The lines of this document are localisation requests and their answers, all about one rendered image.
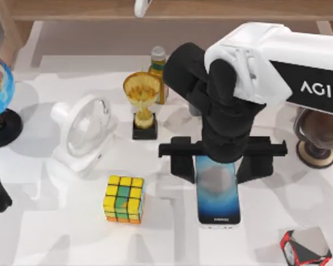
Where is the blue screen smartphone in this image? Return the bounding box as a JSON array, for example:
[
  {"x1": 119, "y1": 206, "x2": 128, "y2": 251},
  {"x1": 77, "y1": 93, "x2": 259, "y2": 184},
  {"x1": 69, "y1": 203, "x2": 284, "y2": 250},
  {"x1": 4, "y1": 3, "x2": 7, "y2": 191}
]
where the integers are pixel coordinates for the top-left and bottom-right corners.
[{"x1": 193, "y1": 155, "x2": 243, "y2": 229}]

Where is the yellow and green puzzle cube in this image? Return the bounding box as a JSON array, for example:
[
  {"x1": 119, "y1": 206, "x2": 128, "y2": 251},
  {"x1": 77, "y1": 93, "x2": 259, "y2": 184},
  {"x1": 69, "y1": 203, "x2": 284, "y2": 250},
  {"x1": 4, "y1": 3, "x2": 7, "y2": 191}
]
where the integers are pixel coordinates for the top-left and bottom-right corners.
[{"x1": 103, "y1": 175, "x2": 146, "y2": 225}]

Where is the brown globe on round stand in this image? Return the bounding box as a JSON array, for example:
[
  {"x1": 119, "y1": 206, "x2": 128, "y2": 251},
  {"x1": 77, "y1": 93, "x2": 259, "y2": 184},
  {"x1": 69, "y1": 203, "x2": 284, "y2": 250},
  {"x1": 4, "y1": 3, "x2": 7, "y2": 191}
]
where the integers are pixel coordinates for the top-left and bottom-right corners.
[{"x1": 292, "y1": 106, "x2": 333, "y2": 168}]

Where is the gold trophy with black base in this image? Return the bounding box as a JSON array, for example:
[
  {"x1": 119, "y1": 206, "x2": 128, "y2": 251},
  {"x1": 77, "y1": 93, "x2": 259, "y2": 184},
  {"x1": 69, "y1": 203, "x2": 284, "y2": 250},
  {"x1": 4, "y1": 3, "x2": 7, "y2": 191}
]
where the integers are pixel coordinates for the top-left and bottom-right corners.
[{"x1": 123, "y1": 71, "x2": 162, "y2": 141}]

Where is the red black and silver box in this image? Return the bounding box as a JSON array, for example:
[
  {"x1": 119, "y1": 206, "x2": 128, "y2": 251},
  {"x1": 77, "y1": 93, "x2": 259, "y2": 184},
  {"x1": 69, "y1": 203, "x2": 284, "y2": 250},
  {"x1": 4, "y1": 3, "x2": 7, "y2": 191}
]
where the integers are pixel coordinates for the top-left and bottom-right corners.
[{"x1": 279, "y1": 226, "x2": 333, "y2": 266}]

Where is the yellow bottle with grey cap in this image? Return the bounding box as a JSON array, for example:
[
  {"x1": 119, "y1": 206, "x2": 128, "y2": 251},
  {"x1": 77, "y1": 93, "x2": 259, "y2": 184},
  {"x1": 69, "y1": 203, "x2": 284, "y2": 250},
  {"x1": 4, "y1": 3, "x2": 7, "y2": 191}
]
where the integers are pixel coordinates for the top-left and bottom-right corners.
[{"x1": 147, "y1": 45, "x2": 170, "y2": 105}]

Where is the white desk fan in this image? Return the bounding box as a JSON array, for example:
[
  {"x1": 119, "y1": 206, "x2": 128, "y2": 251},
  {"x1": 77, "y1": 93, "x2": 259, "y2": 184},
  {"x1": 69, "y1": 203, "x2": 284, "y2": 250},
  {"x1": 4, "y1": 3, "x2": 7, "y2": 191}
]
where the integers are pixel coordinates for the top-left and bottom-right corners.
[{"x1": 50, "y1": 94, "x2": 119, "y2": 173}]

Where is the white rounded object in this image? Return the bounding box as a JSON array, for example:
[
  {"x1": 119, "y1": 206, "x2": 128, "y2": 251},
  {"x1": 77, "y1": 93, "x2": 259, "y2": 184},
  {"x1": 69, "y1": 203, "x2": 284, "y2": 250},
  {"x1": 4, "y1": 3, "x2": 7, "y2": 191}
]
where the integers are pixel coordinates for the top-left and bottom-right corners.
[{"x1": 134, "y1": 0, "x2": 153, "y2": 18}]

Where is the wooden shelf unit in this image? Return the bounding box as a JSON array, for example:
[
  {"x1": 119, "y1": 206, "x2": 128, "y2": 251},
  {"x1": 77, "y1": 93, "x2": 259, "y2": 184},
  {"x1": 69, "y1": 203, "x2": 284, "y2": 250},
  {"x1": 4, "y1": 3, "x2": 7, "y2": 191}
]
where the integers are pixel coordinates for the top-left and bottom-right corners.
[{"x1": 0, "y1": 0, "x2": 333, "y2": 69}]

